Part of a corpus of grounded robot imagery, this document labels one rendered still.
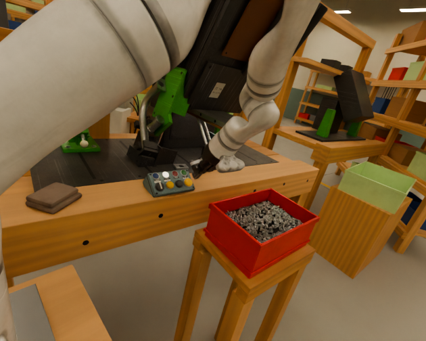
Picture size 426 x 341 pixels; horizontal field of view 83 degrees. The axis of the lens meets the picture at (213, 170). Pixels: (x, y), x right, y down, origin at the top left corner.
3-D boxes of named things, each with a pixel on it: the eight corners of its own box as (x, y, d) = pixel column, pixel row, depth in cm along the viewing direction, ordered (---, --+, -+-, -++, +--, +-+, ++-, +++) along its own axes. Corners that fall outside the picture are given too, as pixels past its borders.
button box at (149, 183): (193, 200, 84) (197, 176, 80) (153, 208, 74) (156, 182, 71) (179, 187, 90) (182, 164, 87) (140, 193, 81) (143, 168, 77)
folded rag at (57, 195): (57, 189, 67) (57, 180, 66) (82, 197, 66) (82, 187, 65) (24, 206, 58) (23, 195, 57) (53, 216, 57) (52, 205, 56)
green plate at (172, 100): (181, 129, 96) (201, 78, 91) (164, 123, 90) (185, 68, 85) (168, 121, 104) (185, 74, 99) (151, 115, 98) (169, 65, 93)
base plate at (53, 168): (278, 165, 134) (279, 162, 133) (35, 197, 65) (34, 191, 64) (229, 140, 163) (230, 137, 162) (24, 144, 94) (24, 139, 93)
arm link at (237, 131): (248, 154, 64) (234, 128, 67) (290, 116, 53) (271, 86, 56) (228, 155, 59) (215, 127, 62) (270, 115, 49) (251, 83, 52)
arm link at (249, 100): (260, 94, 60) (269, 50, 47) (276, 122, 57) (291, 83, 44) (234, 104, 60) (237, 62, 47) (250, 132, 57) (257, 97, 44)
